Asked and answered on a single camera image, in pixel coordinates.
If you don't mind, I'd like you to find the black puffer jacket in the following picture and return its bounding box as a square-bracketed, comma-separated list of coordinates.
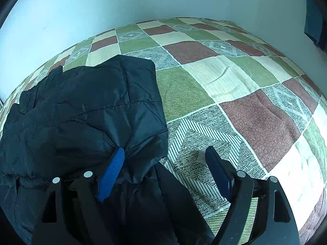
[0, 55, 215, 245]

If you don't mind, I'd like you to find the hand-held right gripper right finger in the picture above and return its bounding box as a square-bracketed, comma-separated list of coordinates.
[204, 146, 300, 245]

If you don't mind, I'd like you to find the dark teal hanging cloth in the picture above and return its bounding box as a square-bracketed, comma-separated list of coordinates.
[303, 0, 324, 48]

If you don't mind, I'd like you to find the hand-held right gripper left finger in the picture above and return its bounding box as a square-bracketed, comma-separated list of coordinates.
[31, 147, 125, 245]

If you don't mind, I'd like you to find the checkered patchwork bedspread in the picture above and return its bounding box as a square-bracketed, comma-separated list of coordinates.
[0, 17, 327, 245]

